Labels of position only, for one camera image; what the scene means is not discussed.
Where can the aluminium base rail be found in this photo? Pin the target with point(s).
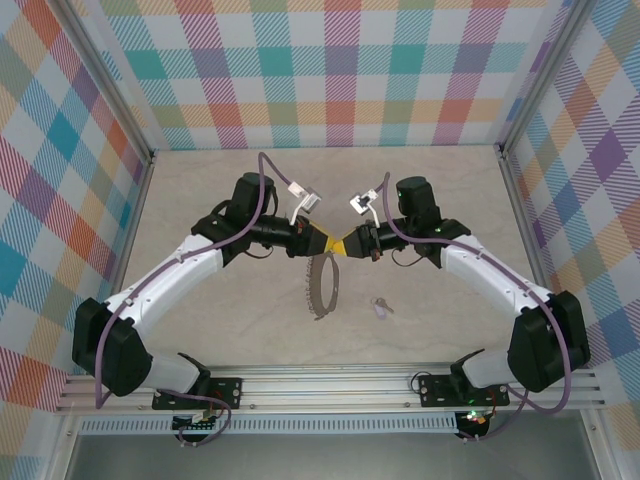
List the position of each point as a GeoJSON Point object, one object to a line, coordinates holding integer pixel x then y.
{"type": "Point", "coordinates": [325, 387]}

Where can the aluminium left side frame rail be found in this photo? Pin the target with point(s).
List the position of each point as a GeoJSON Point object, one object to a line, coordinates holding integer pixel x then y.
{"type": "Point", "coordinates": [124, 260]}

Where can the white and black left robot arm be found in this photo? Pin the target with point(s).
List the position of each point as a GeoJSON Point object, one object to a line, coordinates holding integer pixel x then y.
{"type": "Point", "coordinates": [165, 275]}

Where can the key with purple tag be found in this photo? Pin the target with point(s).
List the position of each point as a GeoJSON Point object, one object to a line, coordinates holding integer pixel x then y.
{"type": "Point", "coordinates": [381, 311]}

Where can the large metal keyring with rings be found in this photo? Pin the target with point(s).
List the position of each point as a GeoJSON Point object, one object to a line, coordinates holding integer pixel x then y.
{"type": "Point", "coordinates": [311, 285]}

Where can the aluminium left corner post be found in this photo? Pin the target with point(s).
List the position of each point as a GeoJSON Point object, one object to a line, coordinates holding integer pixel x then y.
{"type": "Point", "coordinates": [107, 82]}

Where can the grey metal sheet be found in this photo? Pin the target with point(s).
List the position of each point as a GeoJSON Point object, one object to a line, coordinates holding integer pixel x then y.
{"type": "Point", "coordinates": [325, 457]}

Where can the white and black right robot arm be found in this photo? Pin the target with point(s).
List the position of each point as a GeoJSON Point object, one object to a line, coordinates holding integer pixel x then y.
{"type": "Point", "coordinates": [490, 270]}

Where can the aluminium corner post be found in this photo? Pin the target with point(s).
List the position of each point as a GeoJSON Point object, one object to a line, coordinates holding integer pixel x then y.
{"type": "Point", "coordinates": [107, 82]}
{"type": "Point", "coordinates": [542, 75]}

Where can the aluminium right corner post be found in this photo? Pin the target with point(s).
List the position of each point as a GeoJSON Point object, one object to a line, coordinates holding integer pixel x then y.
{"type": "Point", "coordinates": [542, 75]}

